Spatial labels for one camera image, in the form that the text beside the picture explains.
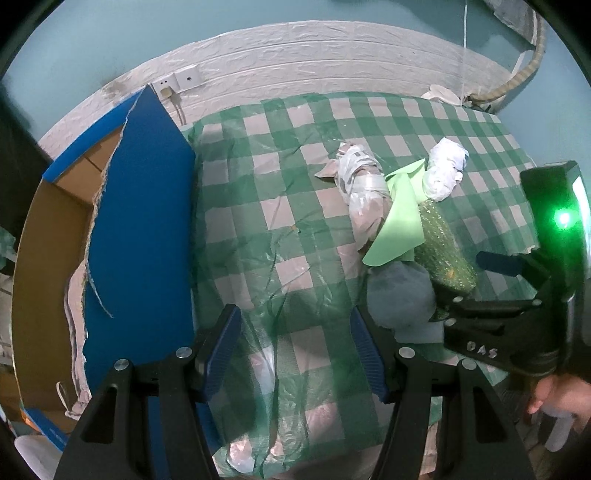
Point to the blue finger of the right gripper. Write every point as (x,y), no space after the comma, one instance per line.
(507,265)

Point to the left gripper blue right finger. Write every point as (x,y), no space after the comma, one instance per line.
(370,357)

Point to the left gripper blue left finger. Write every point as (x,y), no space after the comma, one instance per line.
(219,346)

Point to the grey blue soft cloth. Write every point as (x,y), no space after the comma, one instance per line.
(401,298)

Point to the light green bag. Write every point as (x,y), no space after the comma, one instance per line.
(402,231)

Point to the white grey plastic bag bundle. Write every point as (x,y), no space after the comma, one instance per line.
(360,180)

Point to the person's right hand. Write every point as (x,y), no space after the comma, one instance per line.
(563,392)

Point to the green checkered tablecloth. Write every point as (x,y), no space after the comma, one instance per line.
(276,240)

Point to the pinkish cloth in box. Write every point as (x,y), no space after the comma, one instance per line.
(73,305)

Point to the blue cardboard box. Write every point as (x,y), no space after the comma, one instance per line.
(117,198)

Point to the white electric kettle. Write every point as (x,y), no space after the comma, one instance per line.
(442,94)

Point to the silver foil curtain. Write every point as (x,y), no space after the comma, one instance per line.
(518,15)

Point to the white wall socket strip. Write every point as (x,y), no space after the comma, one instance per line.
(177,82)

